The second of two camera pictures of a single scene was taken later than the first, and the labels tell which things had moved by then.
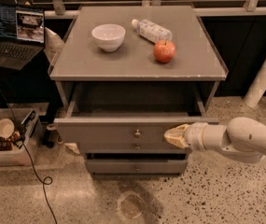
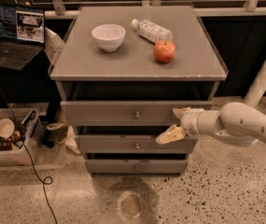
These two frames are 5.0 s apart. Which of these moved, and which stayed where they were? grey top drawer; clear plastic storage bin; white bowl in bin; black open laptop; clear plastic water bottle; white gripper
Moved: white gripper; grey top drawer
Stayed: clear plastic storage bin; white bowl in bin; clear plastic water bottle; black open laptop
